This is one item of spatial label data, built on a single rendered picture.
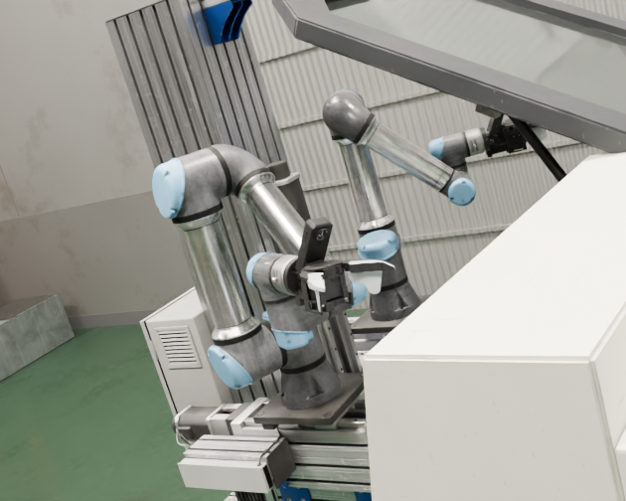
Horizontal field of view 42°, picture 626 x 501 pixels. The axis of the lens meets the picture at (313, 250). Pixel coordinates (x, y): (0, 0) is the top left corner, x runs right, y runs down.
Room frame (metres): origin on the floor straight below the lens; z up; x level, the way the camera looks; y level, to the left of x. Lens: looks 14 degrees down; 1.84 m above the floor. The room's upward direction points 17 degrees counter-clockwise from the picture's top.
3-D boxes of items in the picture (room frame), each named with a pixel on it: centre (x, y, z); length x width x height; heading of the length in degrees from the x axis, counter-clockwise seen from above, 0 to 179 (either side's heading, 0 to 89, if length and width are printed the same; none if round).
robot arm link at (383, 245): (2.26, -0.18, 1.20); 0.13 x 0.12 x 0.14; 171
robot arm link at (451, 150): (2.34, -0.46, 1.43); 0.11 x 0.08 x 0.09; 81
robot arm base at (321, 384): (1.85, 0.10, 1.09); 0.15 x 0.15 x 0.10
